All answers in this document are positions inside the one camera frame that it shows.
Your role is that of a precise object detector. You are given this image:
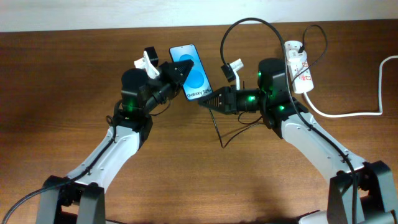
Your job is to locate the white power strip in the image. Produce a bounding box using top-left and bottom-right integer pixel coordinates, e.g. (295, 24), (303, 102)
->
(284, 40), (314, 94)

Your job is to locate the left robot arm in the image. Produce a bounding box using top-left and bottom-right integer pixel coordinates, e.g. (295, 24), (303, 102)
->
(36, 60), (193, 223)

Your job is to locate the blue Galaxy smartphone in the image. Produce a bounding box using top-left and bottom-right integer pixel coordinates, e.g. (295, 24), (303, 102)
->
(169, 44), (213, 101)

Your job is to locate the black charger cable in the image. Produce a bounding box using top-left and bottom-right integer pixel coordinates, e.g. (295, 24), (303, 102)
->
(207, 24), (328, 149)

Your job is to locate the white charger plug adapter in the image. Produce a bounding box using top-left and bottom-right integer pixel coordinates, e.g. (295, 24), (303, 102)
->
(286, 49), (307, 65)

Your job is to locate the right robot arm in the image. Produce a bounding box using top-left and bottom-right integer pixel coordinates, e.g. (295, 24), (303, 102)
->
(199, 58), (397, 223)

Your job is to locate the white power strip cord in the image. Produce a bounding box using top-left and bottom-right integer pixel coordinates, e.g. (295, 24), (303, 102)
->
(302, 55), (398, 118)

